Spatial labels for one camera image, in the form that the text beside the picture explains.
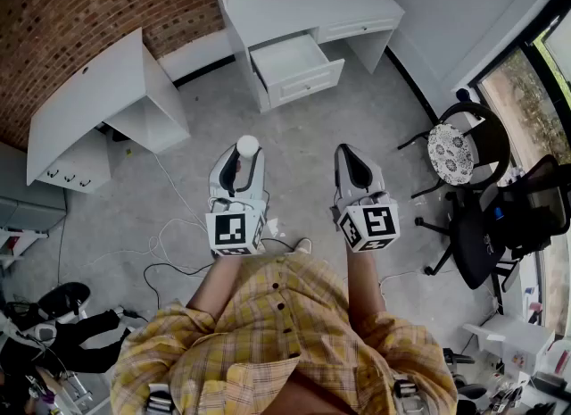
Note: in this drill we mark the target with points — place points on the small white cylindrical object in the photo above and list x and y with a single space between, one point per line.
247 145

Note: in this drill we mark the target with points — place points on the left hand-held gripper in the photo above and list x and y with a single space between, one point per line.
229 230

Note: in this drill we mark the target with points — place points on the black exercise machine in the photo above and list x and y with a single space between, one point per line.
62 301

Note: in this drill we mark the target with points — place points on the black round-back chair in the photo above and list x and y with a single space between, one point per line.
490 136

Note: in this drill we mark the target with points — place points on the person's left forearm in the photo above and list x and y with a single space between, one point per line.
216 284

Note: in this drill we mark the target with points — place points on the white side cabinet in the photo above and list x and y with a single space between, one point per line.
98 96

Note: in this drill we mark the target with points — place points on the black mesh office chair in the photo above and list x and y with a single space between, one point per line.
473 243

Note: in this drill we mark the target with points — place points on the white desk with hutch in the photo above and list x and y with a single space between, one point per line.
303 2

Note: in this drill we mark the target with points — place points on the yellow plaid shirt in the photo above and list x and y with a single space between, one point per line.
276 337

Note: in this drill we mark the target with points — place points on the blue bottle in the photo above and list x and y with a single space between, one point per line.
498 213

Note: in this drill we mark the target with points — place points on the floral seat cushion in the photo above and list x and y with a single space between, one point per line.
450 154

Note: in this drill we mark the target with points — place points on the glass window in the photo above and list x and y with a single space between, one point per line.
526 110

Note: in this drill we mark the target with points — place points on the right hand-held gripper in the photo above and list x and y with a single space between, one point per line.
379 221

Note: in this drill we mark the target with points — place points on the white low table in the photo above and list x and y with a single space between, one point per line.
513 337

